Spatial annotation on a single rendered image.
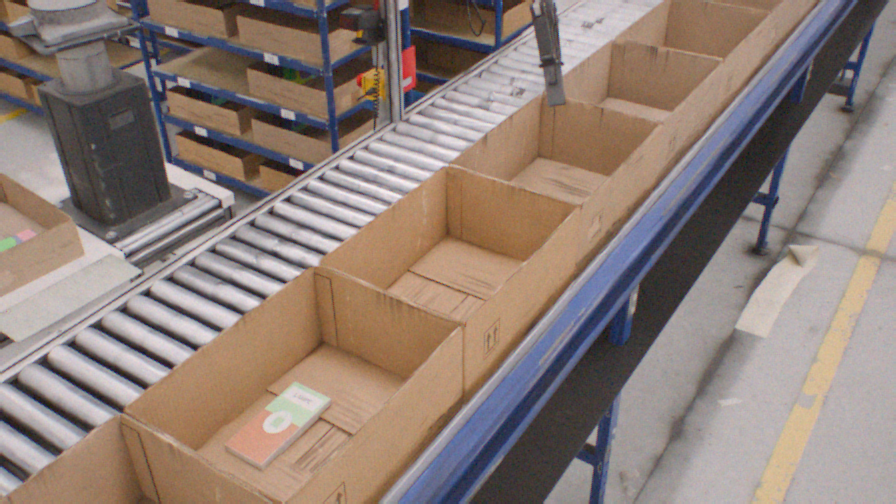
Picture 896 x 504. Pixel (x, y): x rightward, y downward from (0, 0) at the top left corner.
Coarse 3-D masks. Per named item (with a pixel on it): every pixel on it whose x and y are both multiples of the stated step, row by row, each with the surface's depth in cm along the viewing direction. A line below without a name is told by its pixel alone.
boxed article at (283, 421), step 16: (288, 400) 133; (304, 400) 133; (320, 400) 133; (256, 416) 131; (272, 416) 130; (288, 416) 130; (304, 416) 130; (240, 432) 128; (256, 432) 128; (272, 432) 128; (288, 432) 128; (240, 448) 125; (256, 448) 125; (272, 448) 125; (256, 464) 123
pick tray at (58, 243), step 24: (0, 192) 210; (24, 192) 200; (0, 216) 206; (24, 216) 206; (48, 216) 197; (0, 240) 197; (48, 240) 185; (72, 240) 190; (0, 264) 178; (24, 264) 182; (48, 264) 187; (0, 288) 180
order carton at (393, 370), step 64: (256, 320) 130; (320, 320) 144; (384, 320) 135; (448, 320) 126; (192, 384) 122; (256, 384) 135; (320, 384) 138; (384, 384) 138; (448, 384) 127; (192, 448) 126; (320, 448) 127; (384, 448) 115
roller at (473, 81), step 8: (472, 80) 271; (480, 80) 270; (488, 80) 270; (488, 88) 268; (496, 88) 267; (504, 88) 266; (512, 88) 265; (520, 88) 265; (520, 96) 263; (528, 96) 262
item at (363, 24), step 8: (352, 8) 227; (360, 8) 227; (368, 8) 227; (344, 16) 224; (352, 16) 223; (360, 16) 224; (368, 16) 226; (376, 16) 229; (344, 24) 225; (352, 24) 224; (360, 24) 225; (368, 24) 227; (376, 24) 230; (360, 32) 230; (368, 32) 231; (360, 40) 231; (368, 40) 231
